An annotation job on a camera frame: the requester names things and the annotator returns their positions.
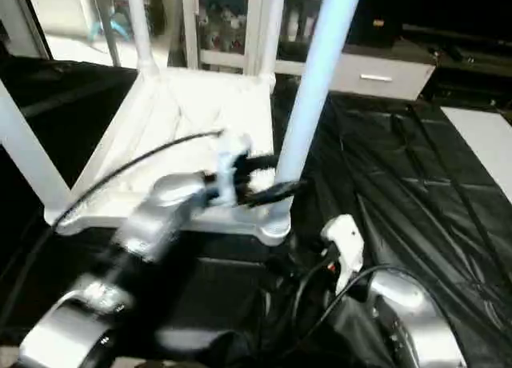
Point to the white plastic table top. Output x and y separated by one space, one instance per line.
184 104

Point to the white plastic table leg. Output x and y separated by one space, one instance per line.
28 160
269 32
316 88
140 28

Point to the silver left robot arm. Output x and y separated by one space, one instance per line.
152 224

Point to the black work mat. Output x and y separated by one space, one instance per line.
416 192

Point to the white glass-door cabinet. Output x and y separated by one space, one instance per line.
228 28

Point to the white drawer unit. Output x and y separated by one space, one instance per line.
384 76

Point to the blue grey floor appliance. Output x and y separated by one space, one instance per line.
120 20

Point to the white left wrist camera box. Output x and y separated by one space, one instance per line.
232 164

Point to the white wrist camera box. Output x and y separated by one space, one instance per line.
344 244
232 164

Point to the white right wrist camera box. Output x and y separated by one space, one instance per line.
344 244

